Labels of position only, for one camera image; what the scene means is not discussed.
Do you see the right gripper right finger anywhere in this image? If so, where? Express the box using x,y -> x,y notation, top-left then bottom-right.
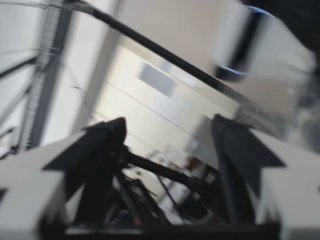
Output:
211,113 -> 320,240

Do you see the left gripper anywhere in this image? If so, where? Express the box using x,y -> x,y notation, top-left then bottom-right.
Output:
239,0 -> 320,55

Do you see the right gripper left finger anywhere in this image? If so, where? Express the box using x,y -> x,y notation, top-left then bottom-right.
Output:
0,116 -> 127,240

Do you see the black frame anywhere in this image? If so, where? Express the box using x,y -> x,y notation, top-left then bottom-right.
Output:
0,0 -> 253,161

